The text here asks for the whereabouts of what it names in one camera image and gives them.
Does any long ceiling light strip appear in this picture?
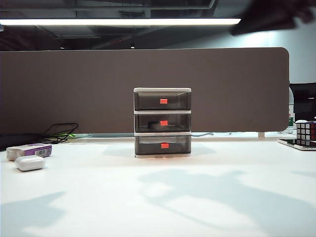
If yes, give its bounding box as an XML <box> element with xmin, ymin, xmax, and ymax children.
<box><xmin>0</xmin><ymin>18</ymin><xmax>242</xmax><ymax>26</ymax></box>

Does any black cable bundle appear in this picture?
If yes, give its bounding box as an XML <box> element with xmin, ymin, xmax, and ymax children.
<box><xmin>40</xmin><ymin>122</ymin><xmax>79</xmax><ymax>144</ymax></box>

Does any white plastic drawer cabinet frame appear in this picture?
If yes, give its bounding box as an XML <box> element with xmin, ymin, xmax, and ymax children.
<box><xmin>133</xmin><ymin>87</ymin><xmax>193</xmax><ymax>158</ymax></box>

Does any transparent tape roll navy clip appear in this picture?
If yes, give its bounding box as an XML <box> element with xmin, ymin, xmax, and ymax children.
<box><xmin>147</xmin><ymin>120</ymin><xmax>170</xmax><ymax>131</ymax></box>

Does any white earbuds case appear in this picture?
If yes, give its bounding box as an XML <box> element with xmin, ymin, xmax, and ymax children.
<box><xmin>14</xmin><ymin>155</ymin><xmax>46</xmax><ymax>172</ymax></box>

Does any brown desk partition panel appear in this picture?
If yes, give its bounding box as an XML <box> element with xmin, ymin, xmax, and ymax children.
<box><xmin>0</xmin><ymin>47</ymin><xmax>290</xmax><ymax>135</ymax></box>

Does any black monitor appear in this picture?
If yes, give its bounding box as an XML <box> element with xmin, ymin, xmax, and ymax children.
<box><xmin>289</xmin><ymin>83</ymin><xmax>316</xmax><ymax>122</ymax></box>

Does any purple white tissue pack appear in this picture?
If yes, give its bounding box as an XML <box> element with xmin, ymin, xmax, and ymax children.
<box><xmin>6</xmin><ymin>143</ymin><xmax>52</xmax><ymax>161</ymax></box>

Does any black rubik's cube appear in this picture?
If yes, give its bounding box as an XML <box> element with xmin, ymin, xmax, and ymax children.
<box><xmin>295</xmin><ymin>119</ymin><xmax>316</xmax><ymax>148</ymax></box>

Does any clear plastic bottle green label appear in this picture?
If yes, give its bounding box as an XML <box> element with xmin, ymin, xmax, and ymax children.
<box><xmin>287</xmin><ymin>87</ymin><xmax>296</xmax><ymax>129</ymax></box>

